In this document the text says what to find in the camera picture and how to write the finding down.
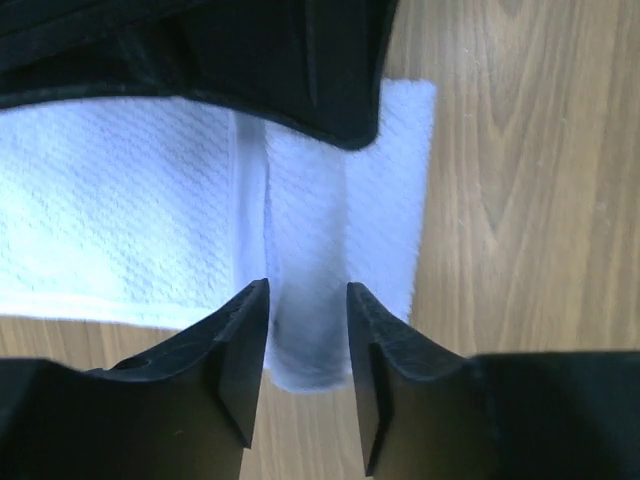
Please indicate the light blue towel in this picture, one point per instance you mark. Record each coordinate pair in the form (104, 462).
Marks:
(157, 212)

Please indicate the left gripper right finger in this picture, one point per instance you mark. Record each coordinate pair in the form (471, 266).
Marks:
(425, 412)

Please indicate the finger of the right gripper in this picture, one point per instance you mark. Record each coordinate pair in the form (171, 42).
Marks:
(313, 66)

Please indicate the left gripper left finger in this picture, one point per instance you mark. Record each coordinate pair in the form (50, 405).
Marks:
(183, 409)

